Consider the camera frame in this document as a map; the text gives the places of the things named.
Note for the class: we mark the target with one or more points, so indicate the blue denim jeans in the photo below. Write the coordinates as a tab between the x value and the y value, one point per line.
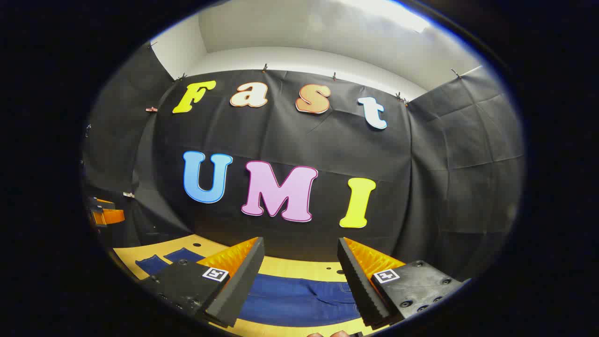
299	299

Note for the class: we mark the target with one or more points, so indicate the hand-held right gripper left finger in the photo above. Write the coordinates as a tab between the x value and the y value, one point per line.
243	276

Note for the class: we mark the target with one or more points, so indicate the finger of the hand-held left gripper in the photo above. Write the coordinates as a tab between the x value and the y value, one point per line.
110	216

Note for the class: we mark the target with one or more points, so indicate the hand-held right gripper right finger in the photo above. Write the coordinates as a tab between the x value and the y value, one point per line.
358	281

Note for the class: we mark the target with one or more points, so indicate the row of small cloth clips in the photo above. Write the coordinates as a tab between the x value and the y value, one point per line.
264	68

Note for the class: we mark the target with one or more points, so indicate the black backdrop cloth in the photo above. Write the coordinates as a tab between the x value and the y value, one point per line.
327	150

